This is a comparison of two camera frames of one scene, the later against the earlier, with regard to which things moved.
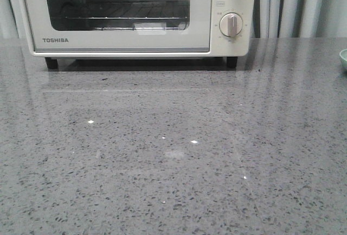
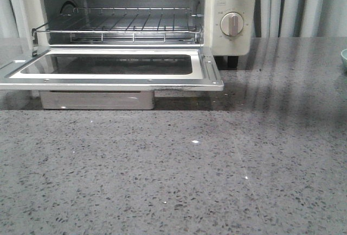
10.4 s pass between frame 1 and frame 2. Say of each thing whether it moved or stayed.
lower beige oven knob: stayed
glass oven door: moved
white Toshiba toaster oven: stayed
